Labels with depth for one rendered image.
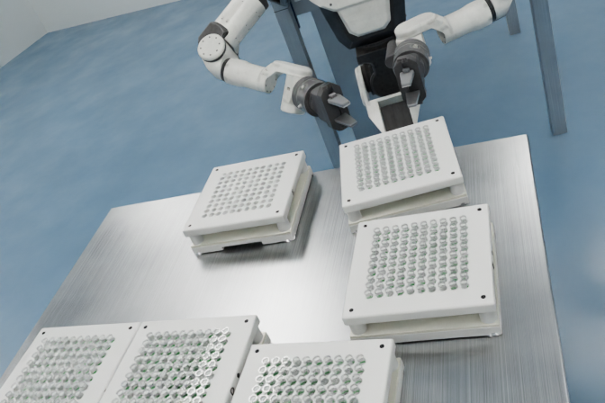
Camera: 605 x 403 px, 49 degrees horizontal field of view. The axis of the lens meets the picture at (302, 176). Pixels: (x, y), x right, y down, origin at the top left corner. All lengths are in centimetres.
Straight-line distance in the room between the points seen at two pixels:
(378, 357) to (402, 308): 10
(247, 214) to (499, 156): 55
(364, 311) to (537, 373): 27
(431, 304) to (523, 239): 26
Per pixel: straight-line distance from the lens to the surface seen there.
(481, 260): 112
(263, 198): 147
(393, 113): 197
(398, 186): 133
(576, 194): 272
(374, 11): 186
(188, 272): 148
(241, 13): 186
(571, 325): 226
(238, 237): 146
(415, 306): 108
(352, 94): 309
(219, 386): 110
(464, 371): 107
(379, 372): 101
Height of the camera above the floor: 170
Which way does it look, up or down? 31 degrees down
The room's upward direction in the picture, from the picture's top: 23 degrees counter-clockwise
